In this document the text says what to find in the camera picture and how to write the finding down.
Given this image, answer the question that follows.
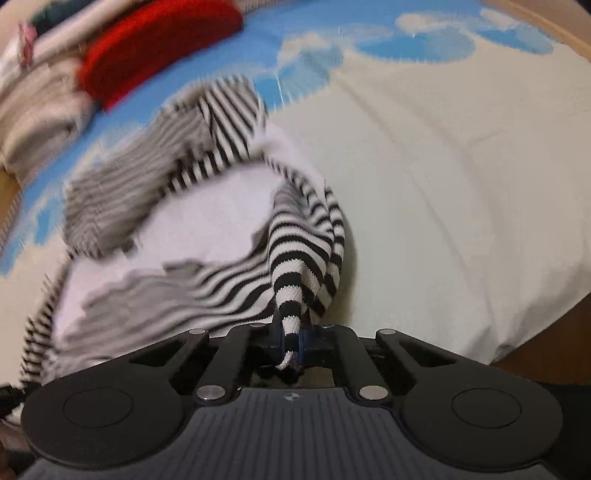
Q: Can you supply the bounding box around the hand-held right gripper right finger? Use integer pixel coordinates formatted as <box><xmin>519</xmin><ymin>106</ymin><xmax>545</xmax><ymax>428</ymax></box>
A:
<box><xmin>298</xmin><ymin>324</ymin><xmax>462</xmax><ymax>402</ymax></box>

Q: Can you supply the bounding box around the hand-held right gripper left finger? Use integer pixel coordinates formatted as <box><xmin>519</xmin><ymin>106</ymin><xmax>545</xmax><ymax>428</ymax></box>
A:
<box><xmin>122</xmin><ymin>308</ymin><xmax>284</xmax><ymax>403</ymax></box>

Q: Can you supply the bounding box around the striped hoodie with white vest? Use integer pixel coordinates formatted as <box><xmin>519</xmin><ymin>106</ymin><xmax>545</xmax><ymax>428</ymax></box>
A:
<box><xmin>18</xmin><ymin>76</ymin><xmax>358</xmax><ymax>393</ymax></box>

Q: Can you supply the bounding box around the red folded blanket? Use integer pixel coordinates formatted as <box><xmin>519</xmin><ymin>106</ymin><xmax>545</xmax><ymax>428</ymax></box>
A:
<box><xmin>78</xmin><ymin>0</ymin><xmax>245</xmax><ymax>113</ymax></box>

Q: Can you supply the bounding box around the white quilted folded blanket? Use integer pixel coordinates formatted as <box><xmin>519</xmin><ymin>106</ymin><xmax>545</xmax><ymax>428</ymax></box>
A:
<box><xmin>0</xmin><ymin>58</ymin><xmax>95</xmax><ymax>174</ymax></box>

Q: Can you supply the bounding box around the pink cloth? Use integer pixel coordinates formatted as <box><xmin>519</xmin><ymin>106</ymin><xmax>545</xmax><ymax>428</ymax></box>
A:
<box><xmin>17</xmin><ymin>22</ymin><xmax>38</xmax><ymax>68</ymax></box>

